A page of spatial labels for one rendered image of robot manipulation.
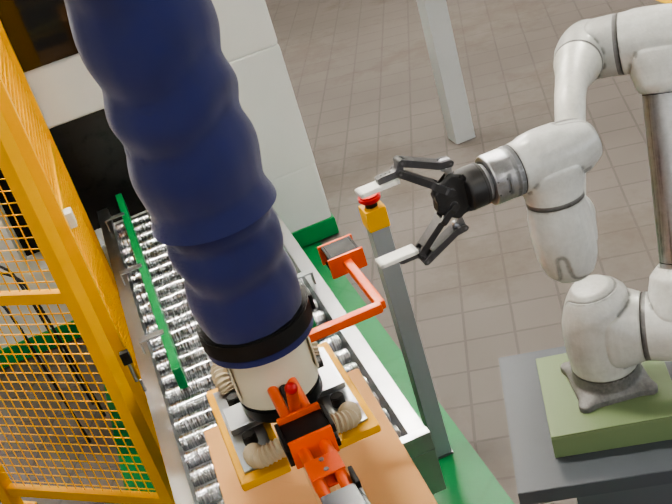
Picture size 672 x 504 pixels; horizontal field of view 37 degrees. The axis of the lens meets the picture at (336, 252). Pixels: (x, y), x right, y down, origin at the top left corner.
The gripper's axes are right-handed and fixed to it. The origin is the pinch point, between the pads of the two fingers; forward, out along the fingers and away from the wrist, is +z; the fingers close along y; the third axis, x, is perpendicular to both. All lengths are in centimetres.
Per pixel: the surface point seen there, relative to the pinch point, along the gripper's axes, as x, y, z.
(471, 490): 97, 158, -30
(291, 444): -3.0, 31.8, 25.5
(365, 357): 106, 99, -11
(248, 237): 16.7, 1.4, 18.5
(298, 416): 4.6, 32.6, 22.1
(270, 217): 22.2, 2.0, 13.0
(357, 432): 9.6, 45.6, 12.1
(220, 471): 39, 64, 40
